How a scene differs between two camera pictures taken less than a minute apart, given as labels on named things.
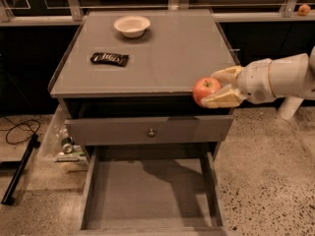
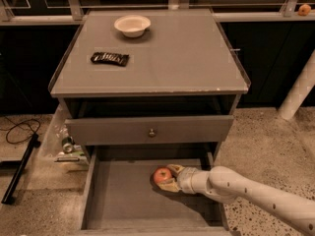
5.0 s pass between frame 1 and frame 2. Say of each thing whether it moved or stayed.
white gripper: moved
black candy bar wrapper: stayed
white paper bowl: stayed
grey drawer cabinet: stayed
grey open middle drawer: stayed
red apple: moved
